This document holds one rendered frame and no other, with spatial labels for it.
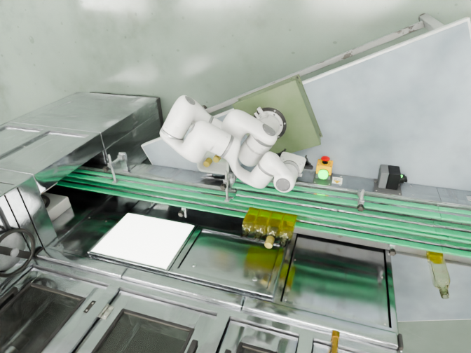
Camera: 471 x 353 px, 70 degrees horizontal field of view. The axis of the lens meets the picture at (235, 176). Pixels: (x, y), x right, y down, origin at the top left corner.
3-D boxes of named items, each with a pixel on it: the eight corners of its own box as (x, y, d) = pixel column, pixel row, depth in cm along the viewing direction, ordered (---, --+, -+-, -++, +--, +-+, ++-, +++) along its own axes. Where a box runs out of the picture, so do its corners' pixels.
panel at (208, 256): (127, 214, 188) (87, 256, 160) (127, 210, 186) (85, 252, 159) (287, 245, 163) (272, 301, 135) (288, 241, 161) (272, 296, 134)
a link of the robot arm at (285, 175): (250, 173, 118) (265, 153, 113) (257, 162, 127) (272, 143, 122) (285, 198, 118) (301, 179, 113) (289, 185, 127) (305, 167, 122)
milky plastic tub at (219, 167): (203, 163, 182) (197, 171, 175) (200, 125, 170) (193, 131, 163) (234, 167, 177) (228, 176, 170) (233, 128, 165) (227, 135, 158)
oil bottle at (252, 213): (253, 206, 170) (240, 234, 153) (253, 197, 167) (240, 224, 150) (263, 209, 169) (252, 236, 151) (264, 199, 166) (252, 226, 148)
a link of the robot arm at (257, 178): (231, 130, 116) (282, 157, 121) (214, 157, 122) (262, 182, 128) (230, 142, 109) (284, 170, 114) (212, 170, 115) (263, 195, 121)
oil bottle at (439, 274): (425, 254, 153) (435, 300, 132) (427, 245, 151) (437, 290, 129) (439, 255, 151) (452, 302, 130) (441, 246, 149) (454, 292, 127)
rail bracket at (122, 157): (129, 167, 196) (105, 187, 177) (123, 140, 187) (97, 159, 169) (136, 167, 194) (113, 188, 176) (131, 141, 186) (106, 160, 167)
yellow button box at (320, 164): (317, 170, 163) (315, 178, 157) (318, 157, 159) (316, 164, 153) (331, 172, 161) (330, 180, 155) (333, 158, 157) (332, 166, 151)
